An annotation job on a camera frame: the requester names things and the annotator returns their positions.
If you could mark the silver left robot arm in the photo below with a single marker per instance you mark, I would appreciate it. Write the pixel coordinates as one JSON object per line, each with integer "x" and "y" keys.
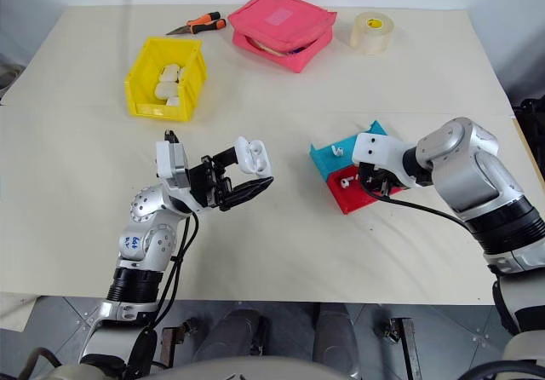
{"x": 145, "y": 243}

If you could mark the teal plastic tray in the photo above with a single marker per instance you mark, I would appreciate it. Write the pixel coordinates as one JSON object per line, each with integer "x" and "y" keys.
{"x": 323, "y": 158}

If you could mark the dark equipment beside table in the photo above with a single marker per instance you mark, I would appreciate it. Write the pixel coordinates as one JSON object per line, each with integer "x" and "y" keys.
{"x": 532, "y": 128}

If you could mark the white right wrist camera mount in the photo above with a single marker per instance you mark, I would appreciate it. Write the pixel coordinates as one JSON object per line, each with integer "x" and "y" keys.
{"x": 379, "y": 147}

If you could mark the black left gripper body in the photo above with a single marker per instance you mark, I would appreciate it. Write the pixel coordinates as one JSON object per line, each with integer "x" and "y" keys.
{"x": 204, "y": 184}

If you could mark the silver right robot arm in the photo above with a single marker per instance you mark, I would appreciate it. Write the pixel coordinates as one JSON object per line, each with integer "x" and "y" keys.
{"x": 477, "y": 171}

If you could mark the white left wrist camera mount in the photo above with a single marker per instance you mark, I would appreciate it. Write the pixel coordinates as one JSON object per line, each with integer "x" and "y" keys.
{"x": 164, "y": 158}

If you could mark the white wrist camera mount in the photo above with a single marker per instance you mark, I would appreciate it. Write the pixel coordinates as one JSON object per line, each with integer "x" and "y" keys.
{"x": 164, "y": 158}
{"x": 379, "y": 147}

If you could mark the white earbud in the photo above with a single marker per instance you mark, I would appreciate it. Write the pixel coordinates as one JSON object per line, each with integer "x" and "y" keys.
{"x": 343, "y": 182}
{"x": 338, "y": 151}

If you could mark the red plastic tray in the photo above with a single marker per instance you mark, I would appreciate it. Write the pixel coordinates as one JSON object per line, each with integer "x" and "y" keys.
{"x": 353, "y": 201}

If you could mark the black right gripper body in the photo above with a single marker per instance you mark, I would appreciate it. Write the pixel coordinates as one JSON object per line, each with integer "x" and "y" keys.
{"x": 376, "y": 177}

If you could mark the metal clamp bracket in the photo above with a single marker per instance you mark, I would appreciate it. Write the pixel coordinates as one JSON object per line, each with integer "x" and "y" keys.
{"x": 174, "y": 337}
{"x": 404, "y": 346}

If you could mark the left robot arm with camera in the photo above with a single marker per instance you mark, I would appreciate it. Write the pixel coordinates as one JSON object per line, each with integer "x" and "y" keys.
{"x": 187, "y": 239}

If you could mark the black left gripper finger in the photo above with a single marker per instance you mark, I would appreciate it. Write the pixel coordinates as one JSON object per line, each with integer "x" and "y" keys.
{"x": 223, "y": 156}
{"x": 247, "y": 192}

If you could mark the pink fabric pouch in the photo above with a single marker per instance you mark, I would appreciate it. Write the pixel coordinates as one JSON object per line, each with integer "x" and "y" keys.
{"x": 277, "y": 22}

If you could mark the yellow plastic storage bin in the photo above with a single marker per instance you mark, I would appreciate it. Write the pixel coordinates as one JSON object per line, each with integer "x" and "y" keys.
{"x": 142, "y": 65}

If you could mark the cream tape roll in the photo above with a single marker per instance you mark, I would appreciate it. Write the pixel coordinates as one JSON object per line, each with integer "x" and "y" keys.
{"x": 370, "y": 39}

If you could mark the orange black pliers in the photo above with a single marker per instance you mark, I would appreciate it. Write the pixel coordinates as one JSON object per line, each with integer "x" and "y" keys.
{"x": 204, "y": 18}

